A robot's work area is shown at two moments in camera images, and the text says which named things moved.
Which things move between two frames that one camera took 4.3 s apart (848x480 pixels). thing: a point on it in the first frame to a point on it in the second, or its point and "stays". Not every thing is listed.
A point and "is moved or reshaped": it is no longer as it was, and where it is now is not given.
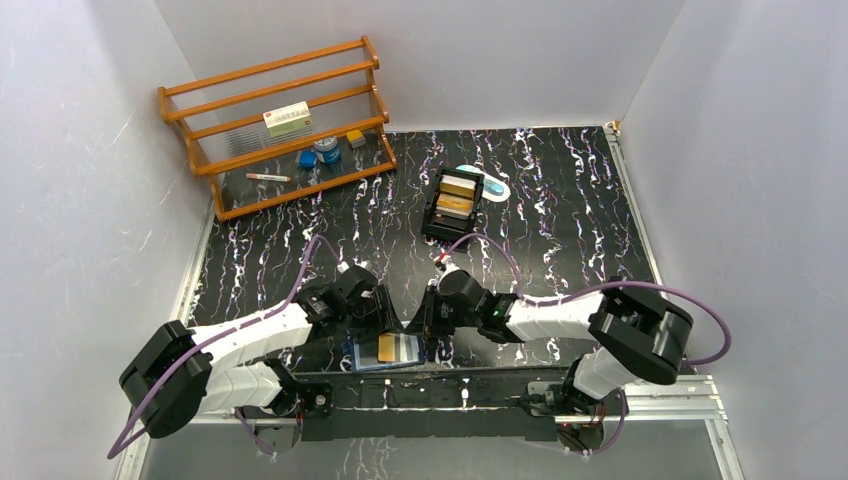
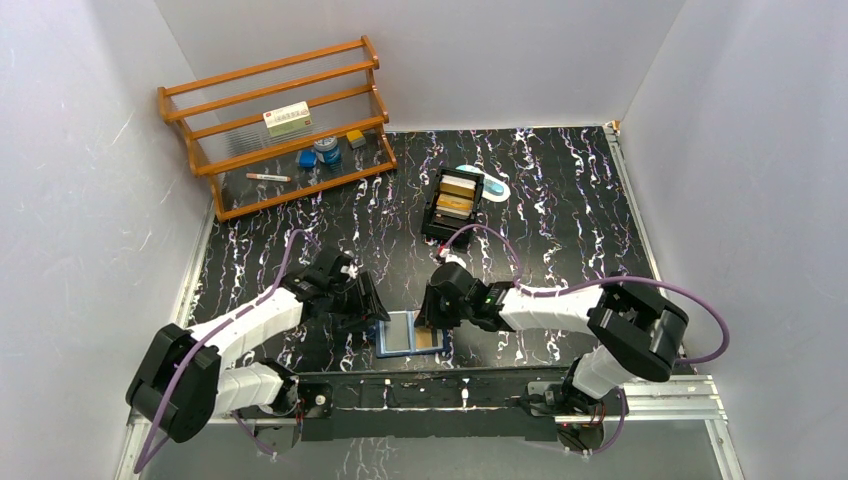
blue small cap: x=307 y=158 stays
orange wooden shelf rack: x=281 y=129 stays
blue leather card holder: x=387 y=350 is moved or reshaped
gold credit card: x=387 y=348 to x=424 y=338
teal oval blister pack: x=493 y=189 stays
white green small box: x=288 y=120 stays
